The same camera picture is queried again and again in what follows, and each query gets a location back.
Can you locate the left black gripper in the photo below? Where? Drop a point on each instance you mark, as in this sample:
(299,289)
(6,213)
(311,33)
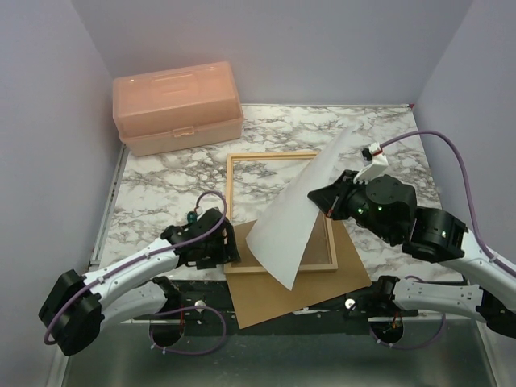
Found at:
(227,253)

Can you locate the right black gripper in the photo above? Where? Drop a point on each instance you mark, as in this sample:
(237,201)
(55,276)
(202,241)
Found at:
(330,198)

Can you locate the plant photo with backing board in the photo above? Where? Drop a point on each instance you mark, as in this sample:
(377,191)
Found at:
(279,236)

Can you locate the brown backing board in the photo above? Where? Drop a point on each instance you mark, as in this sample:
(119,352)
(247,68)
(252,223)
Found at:
(258,297)

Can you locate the light wooden picture frame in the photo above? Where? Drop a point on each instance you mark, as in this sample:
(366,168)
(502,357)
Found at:
(331,266)

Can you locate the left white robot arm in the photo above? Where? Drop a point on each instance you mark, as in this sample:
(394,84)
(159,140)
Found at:
(79,306)

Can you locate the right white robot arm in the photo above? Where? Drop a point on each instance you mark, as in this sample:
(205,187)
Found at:
(389,209)

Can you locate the pink translucent plastic box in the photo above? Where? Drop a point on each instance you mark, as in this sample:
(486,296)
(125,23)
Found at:
(177,109)

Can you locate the green handled screwdriver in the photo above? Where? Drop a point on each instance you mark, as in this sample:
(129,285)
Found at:
(191,217)

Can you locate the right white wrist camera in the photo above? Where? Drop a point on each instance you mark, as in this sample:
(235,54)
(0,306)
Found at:
(375,164)

